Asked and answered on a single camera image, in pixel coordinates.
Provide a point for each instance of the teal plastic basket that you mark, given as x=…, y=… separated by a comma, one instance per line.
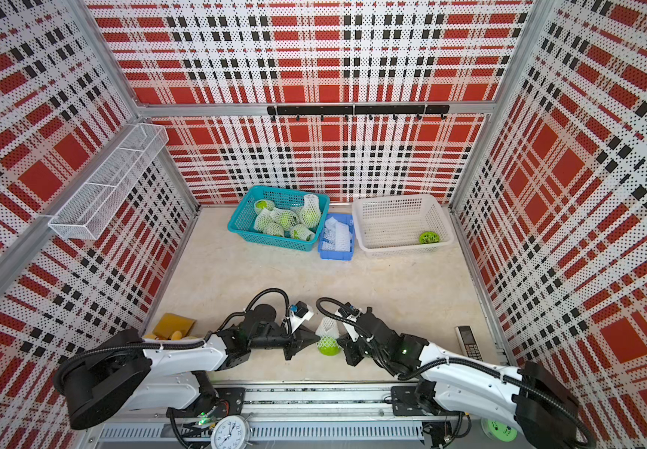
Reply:
x=248, y=225

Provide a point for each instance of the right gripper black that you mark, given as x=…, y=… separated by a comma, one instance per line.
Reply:
x=348, y=347

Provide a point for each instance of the yellow plush toy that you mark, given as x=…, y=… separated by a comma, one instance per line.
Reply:
x=171, y=327

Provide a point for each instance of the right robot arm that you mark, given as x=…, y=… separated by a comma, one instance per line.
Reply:
x=528, y=399

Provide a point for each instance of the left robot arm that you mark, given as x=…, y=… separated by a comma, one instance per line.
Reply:
x=130, y=373

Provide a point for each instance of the round pressure gauge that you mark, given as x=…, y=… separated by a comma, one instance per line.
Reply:
x=232, y=432

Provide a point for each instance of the blue plastic tray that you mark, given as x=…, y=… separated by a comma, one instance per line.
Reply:
x=325, y=255

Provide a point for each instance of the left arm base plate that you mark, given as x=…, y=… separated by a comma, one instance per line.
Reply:
x=222, y=403

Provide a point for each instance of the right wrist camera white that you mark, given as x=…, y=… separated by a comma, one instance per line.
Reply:
x=353, y=328

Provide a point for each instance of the sleeved custard apple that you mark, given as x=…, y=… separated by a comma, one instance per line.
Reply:
x=263, y=205
x=274, y=229
x=286, y=218
x=301, y=233

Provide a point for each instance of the white plastic basket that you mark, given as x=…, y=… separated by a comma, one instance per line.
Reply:
x=391, y=226

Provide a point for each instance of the stack of white foam nets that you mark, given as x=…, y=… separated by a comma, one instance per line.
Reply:
x=336, y=236

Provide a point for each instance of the green tape spool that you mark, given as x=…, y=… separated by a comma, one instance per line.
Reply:
x=498, y=432

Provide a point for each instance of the white remote control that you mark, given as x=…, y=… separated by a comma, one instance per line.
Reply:
x=467, y=343

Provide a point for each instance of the green custard apple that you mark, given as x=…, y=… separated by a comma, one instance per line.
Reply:
x=310, y=218
x=429, y=237
x=328, y=346

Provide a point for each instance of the black hook rail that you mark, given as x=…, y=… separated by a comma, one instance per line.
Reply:
x=366, y=110

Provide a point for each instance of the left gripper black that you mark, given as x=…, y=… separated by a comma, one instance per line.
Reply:
x=295, y=340

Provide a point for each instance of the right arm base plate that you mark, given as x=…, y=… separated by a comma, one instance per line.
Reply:
x=415, y=400

